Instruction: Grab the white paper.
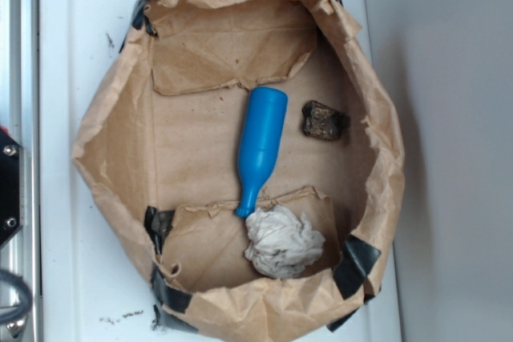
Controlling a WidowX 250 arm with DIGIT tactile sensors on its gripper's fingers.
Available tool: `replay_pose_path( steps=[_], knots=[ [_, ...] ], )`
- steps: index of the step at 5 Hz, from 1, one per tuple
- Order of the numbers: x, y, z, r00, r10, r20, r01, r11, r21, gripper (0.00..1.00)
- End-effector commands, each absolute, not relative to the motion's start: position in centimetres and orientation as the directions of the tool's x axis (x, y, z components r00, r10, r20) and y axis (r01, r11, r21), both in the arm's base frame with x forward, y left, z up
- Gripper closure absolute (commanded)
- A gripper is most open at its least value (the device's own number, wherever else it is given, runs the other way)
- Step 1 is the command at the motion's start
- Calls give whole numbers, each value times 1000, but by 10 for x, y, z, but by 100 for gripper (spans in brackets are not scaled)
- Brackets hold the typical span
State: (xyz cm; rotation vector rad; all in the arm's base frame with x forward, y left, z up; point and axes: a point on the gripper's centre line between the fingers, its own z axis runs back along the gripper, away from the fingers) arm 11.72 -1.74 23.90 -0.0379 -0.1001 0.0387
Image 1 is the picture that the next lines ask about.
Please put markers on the crumpled white paper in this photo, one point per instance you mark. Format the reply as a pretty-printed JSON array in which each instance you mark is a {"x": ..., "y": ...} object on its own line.
[{"x": 281, "y": 244}]

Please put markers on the brown paper bag box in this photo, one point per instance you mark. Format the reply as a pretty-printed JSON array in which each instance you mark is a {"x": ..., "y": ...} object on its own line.
[{"x": 157, "y": 148}]

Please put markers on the blue plastic bottle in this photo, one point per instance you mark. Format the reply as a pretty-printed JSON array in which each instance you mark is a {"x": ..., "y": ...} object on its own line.
[{"x": 259, "y": 144}]

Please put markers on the dark brown rock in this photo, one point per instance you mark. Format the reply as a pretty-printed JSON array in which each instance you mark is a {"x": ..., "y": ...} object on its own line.
[{"x": 323, "y": 122}]

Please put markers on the black mounting bracket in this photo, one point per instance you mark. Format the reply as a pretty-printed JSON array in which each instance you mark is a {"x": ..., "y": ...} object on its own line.
[{"x": 12, "y": 217}]

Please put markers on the aluminium frame rail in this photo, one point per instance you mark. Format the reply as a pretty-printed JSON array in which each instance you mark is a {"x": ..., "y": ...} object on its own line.
[{"x": 19, "y": 117}]

